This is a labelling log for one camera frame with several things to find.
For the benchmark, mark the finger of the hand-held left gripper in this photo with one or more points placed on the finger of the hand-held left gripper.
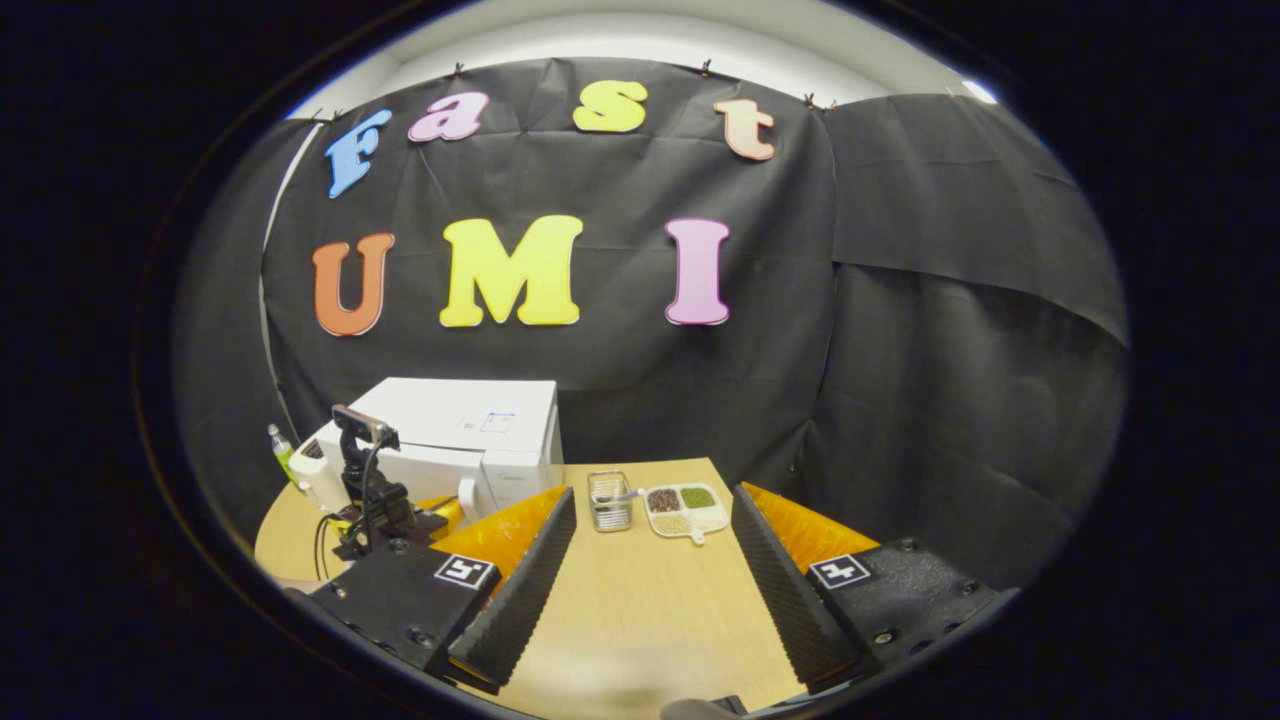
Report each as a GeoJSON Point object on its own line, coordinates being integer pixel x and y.
{"type": "Point", "coordinates": [445, 515]}

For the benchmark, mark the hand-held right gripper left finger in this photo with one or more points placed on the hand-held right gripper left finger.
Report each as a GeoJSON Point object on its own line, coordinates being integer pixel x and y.
{"type": "Point", "coordinates": [530, 590]}

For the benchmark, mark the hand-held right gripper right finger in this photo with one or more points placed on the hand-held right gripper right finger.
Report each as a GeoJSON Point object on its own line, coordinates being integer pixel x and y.
{"type": "Point", "coordinates": [790, 600]}

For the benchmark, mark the white microwave oven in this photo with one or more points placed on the white microwave oven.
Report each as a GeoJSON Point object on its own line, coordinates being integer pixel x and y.
{"type": "Point", "coordinates": [450, 410]}

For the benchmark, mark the white plastic box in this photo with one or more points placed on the white plastic box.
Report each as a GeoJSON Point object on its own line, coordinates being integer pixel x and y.
{"type": "Point", "coordinates": [318, 480]}

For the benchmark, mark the green drink bottle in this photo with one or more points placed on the green drink bottle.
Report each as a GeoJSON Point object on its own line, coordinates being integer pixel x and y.
{"type": "Point", "coordinates": [283, 452]}

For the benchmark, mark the white divided seasoning tray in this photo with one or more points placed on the white divided seasoning tray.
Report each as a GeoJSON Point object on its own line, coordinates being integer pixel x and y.
{"type": "Point", "coordinates": [690, 510]}

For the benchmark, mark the ceiling light panel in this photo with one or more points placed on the ceiling light panel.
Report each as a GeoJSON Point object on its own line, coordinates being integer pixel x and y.
{"type": "Point", "coordinates": [980, 91]}

